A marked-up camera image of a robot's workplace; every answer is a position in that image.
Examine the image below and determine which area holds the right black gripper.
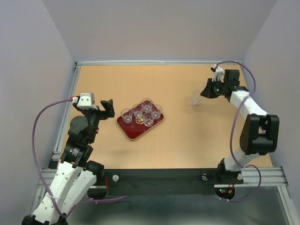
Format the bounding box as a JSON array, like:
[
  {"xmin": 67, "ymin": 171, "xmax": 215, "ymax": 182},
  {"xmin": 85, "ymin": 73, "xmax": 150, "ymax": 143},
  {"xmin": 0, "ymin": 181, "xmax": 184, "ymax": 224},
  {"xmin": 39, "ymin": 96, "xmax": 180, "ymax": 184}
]
[{"xmin": 199, "ymin": 77, "xmax": 227, "ymax": 99}]

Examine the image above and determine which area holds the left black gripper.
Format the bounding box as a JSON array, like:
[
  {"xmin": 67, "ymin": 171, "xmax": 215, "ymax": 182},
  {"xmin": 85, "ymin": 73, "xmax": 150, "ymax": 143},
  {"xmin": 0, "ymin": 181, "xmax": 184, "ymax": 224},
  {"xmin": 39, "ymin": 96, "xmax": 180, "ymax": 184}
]
[{"xmin": 74, "ymin": 98, "xmax": 115, "ymax": 142}]

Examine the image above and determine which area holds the clear glass group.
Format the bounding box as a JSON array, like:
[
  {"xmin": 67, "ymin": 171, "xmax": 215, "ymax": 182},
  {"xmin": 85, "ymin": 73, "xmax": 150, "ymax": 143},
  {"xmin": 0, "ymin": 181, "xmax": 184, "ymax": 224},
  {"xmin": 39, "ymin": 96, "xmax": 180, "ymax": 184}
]
[
  {"xmin": 189, "ymin": 90, "xmax": 203, "ymax": 105},
  {"xmin": 120, "ymin": 108, "xmax": 133, "ymax": 124}
]

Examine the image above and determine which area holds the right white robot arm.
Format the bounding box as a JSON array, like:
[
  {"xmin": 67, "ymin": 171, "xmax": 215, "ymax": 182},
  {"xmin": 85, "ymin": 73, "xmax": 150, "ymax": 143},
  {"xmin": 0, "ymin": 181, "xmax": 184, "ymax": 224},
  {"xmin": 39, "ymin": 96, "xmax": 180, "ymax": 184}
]
[{"xmin": 200, "ymin": 66, "xmax": 279, "ymax": 185}]

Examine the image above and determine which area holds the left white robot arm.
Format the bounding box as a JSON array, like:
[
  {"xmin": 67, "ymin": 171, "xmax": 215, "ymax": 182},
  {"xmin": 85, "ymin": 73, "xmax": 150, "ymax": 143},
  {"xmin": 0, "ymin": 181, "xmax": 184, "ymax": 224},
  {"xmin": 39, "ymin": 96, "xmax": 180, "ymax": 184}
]
[{"xmin": 22, "ymin": 96, "xmax": 115, "ymax": 225}]

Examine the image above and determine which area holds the red lacquer tray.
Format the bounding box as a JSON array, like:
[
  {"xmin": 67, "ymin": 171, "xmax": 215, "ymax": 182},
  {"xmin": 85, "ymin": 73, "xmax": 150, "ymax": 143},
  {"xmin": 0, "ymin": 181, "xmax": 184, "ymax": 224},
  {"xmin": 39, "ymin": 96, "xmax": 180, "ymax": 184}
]
[{"xmin": 117, "ymin": 113, "xmax": 164, "ymax": 140}]

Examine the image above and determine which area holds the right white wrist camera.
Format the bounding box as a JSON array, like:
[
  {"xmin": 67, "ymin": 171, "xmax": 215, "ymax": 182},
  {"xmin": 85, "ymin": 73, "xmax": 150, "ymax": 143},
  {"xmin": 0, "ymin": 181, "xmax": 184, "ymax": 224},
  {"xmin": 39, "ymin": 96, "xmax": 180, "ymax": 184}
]
[{"xmin": 210, "ymin": 64, "xmax": 225, "ymax": 82}]

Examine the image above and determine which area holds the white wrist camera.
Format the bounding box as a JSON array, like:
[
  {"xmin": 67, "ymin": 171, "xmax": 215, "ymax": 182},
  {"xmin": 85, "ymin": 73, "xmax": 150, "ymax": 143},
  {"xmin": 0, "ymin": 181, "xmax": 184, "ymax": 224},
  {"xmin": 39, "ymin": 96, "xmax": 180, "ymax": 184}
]
[
  {"xmin": 72, "ymin": 92, "xmax": 97, "ymax": 110},
  {"xmin": 210, "ymin": 64, "xmax": 225, "ymax": 82}
]

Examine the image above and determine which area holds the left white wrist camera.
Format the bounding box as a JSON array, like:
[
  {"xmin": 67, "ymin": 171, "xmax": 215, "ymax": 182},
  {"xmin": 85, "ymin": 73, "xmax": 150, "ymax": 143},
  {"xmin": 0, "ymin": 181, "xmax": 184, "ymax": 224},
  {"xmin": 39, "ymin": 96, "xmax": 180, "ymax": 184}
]
[{"xmin": 72, "ymin": 92, "xmax": 97, "ymax": 110}]

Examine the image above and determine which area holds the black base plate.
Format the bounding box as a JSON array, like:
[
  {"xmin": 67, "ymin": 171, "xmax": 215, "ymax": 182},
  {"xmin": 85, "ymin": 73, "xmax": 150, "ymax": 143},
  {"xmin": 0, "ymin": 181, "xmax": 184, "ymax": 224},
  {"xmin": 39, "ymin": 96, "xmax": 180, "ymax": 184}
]
[{"xmin": 86, "ymin": 168, "xmax": 244, "ymax": 197}]

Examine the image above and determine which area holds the aluminium table frame rail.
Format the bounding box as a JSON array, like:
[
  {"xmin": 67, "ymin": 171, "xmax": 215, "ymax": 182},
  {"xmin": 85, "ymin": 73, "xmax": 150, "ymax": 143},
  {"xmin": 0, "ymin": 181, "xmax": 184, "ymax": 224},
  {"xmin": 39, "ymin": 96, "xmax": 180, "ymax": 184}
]
[{"xmin": 28, "ymin": 60, "xmax": 291, "ymax": 225}]

